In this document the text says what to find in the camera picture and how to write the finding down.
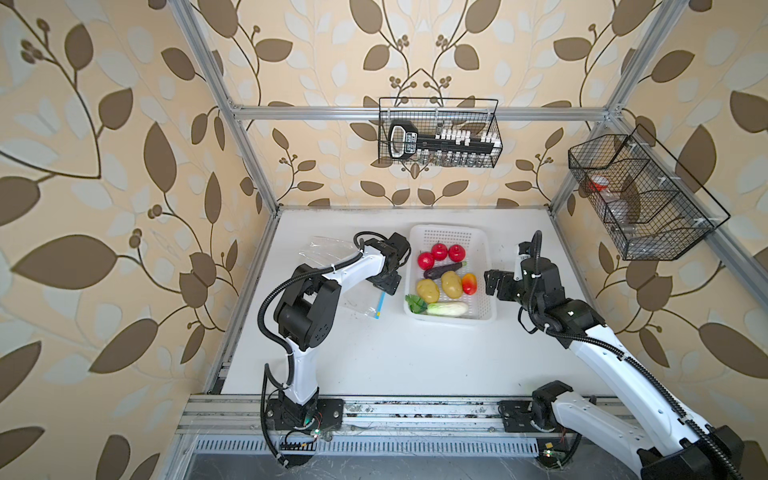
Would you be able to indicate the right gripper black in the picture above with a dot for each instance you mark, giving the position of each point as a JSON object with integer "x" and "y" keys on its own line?
{"x": 505, "y": 278}

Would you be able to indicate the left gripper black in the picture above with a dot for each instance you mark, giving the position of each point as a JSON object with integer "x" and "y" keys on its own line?
{"x": 393, "y": 284}

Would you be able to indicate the red apple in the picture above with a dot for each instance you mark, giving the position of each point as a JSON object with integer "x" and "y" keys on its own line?
{"x": 439, "y": 252}
{"x": 457, "y": 253}
{"x": 425, "y": 261}

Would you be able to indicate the clear zip top bag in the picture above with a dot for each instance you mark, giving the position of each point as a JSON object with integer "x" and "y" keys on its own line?
{"x": 351, "y": 268}

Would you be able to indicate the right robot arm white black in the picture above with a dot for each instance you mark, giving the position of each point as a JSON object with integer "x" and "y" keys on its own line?
{"x": 668, "y": 440}

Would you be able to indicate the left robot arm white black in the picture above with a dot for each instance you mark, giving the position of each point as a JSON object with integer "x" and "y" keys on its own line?
{"x": 299, "y": 313}

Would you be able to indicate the dark purple eggplant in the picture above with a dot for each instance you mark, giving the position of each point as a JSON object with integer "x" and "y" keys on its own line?
{"x": 438, "y": 271}

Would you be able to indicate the yellow potato left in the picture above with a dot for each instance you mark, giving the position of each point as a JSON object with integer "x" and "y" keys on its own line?
{"x": 428, "y": 291}

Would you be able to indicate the yellow potato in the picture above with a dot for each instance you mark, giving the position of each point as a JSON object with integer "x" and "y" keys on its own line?
{"x": 428, "y": 291}
{"x": 451, "y": 285}

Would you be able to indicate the red yellow mango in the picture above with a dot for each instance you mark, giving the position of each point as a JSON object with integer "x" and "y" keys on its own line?
{"x": 469, "y": 284}

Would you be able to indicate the white radish green leaves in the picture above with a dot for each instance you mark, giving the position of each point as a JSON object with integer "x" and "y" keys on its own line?
{"x": 419, "y": 306}

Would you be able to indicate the yellow potato right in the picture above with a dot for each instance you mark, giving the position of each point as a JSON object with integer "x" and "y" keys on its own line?
{"x": 451, "y": 285}

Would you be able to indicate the white plastic perforated basket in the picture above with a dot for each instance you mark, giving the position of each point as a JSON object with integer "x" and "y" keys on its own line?
{"x": 482, "y": 309}

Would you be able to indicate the black white tool in basket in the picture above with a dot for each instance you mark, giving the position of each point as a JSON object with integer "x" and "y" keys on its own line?
{"x": 403, "y": 140}

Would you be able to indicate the red capped bottle in basket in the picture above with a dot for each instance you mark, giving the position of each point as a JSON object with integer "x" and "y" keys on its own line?
{"x": 596, "y": 184}

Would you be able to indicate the black wire basket back wall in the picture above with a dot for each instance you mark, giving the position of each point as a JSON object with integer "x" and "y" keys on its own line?
{"x": 471, "y": 113}

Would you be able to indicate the black wire basket wall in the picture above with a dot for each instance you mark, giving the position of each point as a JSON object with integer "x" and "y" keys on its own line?
{"x": 656, "y": 208}
{"x": 471, "y": 113}

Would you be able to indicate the black wire basket right wall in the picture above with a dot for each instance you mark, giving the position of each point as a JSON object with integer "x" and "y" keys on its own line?
{"x": 656, "y": 208}

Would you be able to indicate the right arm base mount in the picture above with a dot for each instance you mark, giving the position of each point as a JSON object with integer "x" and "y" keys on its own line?
{"x": 556, "y": 444}

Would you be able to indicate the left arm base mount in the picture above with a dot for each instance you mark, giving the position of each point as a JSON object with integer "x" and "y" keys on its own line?
{"x": 291, "y": 432}

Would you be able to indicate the aluminium frame rail front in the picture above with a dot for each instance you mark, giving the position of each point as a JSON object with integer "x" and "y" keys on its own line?
{"x": 363, "y": 415}

